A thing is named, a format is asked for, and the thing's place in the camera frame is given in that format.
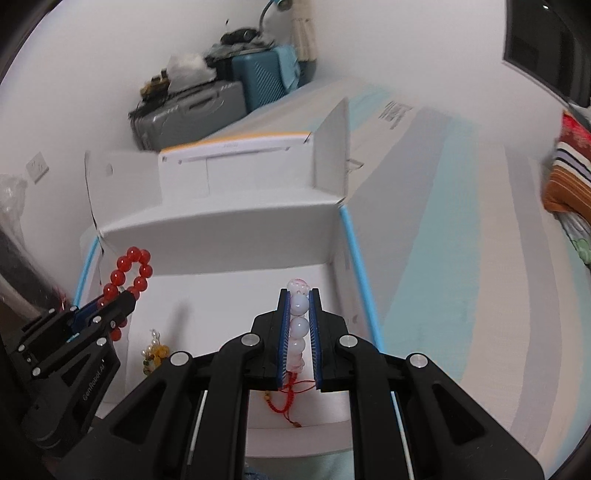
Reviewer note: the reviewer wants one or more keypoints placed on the wall socket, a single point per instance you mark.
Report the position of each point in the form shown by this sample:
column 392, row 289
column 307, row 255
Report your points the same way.
column 37, row 167

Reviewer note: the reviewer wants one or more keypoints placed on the blue suitcase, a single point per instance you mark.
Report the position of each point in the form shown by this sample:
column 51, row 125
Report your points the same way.
column 263, row 78

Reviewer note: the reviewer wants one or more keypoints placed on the white cardboard box blue print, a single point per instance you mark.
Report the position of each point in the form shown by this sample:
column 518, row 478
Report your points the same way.
column 258, row 240

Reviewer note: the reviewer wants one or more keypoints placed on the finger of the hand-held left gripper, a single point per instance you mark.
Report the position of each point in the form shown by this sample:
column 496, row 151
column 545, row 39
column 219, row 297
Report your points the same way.
column 106, row 323
column 51, row 330

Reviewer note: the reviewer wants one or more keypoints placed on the beige curtain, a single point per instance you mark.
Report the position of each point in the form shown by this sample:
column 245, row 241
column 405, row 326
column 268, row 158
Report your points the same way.
column 304, row 32

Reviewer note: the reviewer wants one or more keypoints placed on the dark clutter on suitcase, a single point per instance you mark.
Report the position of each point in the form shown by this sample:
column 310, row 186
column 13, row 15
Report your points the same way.
column 240, row 41

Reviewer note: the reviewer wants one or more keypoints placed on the striped folded blanket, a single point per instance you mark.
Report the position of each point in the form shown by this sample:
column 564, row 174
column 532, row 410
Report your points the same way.
column 570, row 170

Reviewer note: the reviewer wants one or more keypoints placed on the striped bed sheet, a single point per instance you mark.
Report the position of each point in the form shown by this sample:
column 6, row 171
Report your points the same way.
column 461, row 230

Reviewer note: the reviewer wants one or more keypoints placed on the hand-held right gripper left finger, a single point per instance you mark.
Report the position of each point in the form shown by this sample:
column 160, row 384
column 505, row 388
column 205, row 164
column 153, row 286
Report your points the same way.
column 284, row 341

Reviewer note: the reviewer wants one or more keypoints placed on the grey suitcase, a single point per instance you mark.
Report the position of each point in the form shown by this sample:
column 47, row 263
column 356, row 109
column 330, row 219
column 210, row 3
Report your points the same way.
column 189, row 115

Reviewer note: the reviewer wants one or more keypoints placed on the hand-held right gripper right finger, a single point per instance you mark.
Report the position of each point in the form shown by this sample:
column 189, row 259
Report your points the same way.
column 315, row 341

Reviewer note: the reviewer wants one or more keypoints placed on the white plastic bag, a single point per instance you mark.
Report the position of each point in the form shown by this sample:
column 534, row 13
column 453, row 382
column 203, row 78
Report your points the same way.
column 189, row 67

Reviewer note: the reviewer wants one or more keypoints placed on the clear plastic bag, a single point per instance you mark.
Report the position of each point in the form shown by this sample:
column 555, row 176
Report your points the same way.
column 23, row 258

